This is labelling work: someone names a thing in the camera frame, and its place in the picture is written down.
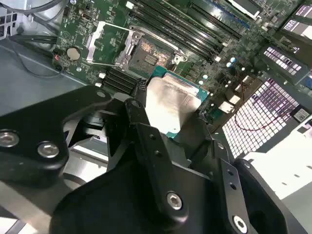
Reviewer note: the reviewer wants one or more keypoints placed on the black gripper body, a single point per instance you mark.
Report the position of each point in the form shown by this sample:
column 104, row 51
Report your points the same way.
column 109, row 207

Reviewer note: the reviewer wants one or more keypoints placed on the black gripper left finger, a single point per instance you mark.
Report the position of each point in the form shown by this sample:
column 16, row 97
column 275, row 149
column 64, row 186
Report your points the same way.
column 36, row 117

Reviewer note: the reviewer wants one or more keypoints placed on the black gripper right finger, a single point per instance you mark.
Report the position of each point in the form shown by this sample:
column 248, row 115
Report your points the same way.
column 230, row 180

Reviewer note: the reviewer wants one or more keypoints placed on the CPU with silver top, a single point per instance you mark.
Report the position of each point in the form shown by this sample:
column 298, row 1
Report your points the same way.
column 170, row 97

